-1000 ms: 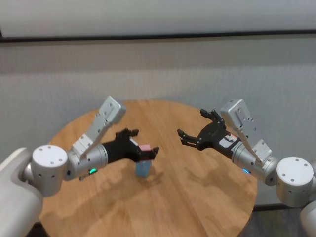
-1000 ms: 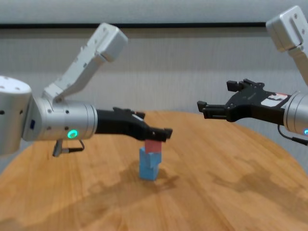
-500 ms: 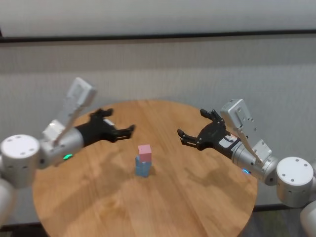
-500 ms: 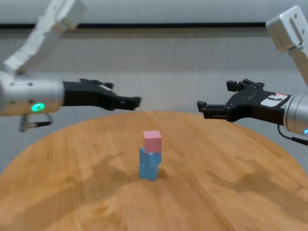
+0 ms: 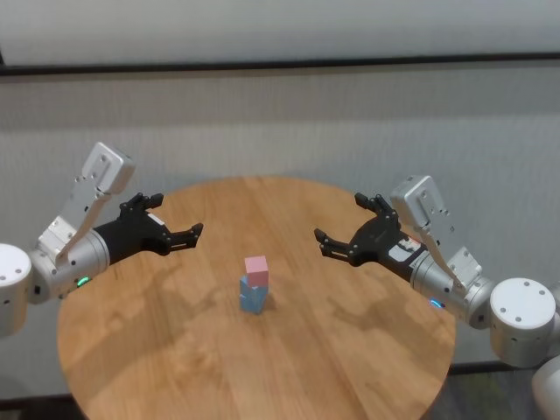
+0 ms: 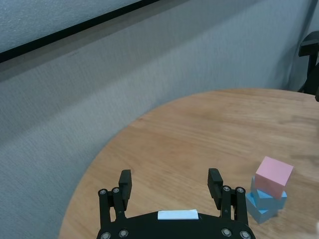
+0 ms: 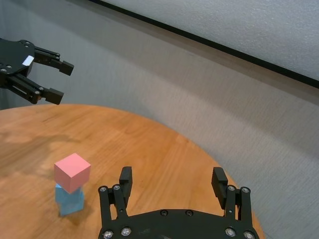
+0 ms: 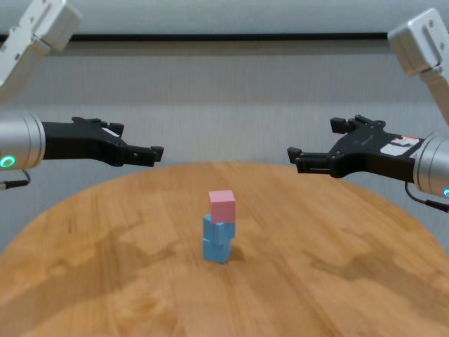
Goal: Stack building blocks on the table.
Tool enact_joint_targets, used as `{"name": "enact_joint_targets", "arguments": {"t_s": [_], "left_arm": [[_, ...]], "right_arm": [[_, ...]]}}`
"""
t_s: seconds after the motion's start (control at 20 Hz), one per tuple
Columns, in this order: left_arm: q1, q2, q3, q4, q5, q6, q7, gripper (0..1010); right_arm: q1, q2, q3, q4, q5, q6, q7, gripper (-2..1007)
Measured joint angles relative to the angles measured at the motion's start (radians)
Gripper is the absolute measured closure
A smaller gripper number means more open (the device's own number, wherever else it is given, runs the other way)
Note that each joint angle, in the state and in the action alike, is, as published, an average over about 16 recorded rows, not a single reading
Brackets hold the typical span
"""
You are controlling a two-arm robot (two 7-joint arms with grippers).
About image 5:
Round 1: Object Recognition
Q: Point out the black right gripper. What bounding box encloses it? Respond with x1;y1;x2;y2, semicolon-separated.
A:
313;192;429;284

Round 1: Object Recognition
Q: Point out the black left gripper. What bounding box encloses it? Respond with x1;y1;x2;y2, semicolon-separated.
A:
92;192;206;266

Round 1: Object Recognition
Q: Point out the pink cube building block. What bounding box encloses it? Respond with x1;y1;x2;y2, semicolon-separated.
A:
244;255;270;289

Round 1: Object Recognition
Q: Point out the black wall rail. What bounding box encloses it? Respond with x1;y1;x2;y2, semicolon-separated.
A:
0;52;560;79

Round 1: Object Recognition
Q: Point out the blue cube building block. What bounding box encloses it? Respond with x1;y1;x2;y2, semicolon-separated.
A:
241;288;267;315
239;275;269;299

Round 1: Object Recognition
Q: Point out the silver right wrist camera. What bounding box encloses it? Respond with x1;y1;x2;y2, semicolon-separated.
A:
388;175;484;293

